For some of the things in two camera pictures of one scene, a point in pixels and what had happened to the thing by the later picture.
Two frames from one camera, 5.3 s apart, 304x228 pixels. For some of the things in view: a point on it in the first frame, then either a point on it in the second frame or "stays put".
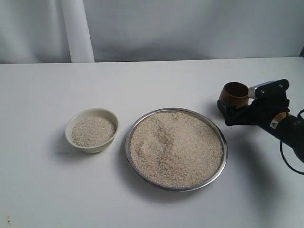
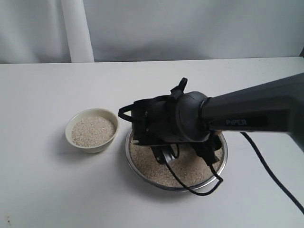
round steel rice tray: x=176 y=149 stays put
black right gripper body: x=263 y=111 → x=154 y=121
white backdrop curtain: x=55 y=31 stays put
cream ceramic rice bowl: x=91 y=130 stays put
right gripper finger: x=272 y=90 → x=163 y=154
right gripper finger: x=233 y=116 → x=206 y=149
